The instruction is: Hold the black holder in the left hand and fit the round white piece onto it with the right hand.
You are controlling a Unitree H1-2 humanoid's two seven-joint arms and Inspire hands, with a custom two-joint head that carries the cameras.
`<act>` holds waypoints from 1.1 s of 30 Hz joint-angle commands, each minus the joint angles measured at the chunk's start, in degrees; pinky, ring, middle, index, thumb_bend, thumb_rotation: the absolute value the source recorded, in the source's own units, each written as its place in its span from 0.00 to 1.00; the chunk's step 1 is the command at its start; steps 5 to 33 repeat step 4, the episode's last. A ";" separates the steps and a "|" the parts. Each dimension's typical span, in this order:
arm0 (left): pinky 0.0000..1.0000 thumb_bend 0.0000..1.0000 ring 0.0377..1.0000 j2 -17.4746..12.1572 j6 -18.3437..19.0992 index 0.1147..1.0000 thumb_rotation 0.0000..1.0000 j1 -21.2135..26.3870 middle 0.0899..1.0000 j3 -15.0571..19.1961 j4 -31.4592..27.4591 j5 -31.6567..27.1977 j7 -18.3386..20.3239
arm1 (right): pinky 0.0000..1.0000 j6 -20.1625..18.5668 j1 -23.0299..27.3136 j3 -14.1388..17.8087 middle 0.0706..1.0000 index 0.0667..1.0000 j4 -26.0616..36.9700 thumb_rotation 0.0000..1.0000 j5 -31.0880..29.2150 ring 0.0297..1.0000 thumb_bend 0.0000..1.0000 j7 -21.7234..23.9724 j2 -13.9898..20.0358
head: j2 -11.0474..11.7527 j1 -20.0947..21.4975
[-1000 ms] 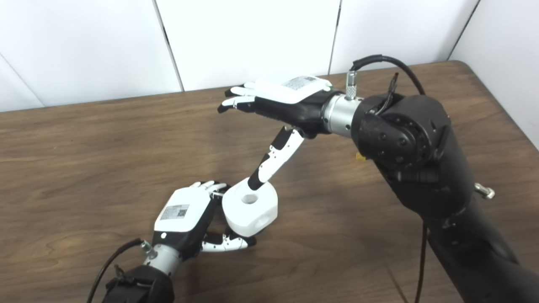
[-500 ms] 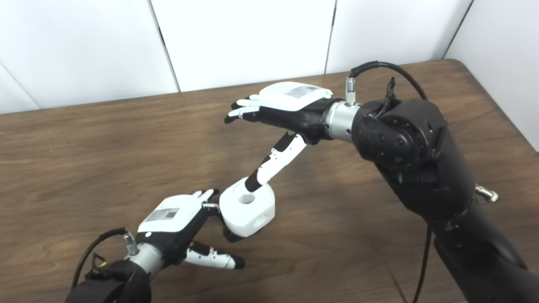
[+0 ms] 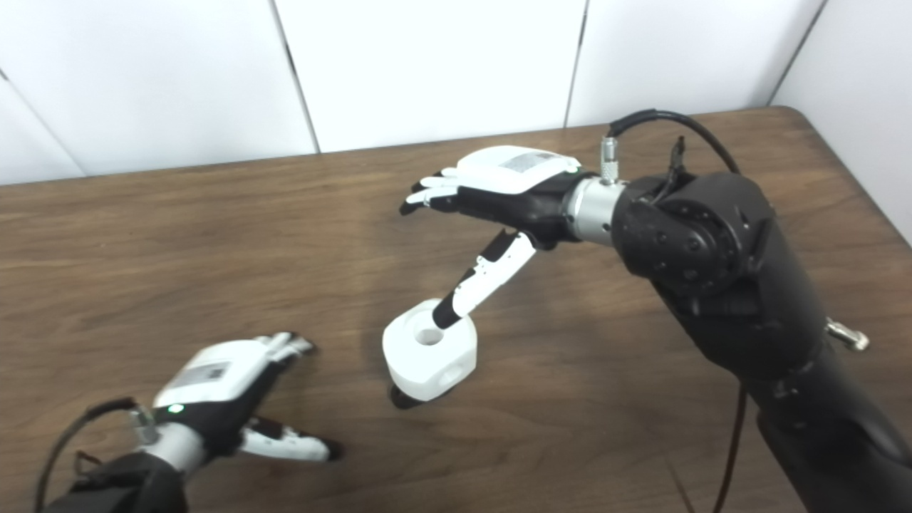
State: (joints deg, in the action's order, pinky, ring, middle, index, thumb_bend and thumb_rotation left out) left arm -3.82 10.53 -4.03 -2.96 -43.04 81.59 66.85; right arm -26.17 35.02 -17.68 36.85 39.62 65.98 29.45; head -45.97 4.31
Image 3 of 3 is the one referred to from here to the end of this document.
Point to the silver metal connector plug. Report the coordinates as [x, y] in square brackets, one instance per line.
[848, 335]

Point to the black plastic holder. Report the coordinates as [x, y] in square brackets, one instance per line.
[402, 399]

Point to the round white plastic piece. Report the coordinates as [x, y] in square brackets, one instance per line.
[420, 363]

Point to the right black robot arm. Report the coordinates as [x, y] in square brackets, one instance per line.
[727, 271]

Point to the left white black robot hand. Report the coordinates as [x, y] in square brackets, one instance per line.
[214, 385]

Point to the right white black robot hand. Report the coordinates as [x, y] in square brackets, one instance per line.
[513, 185]

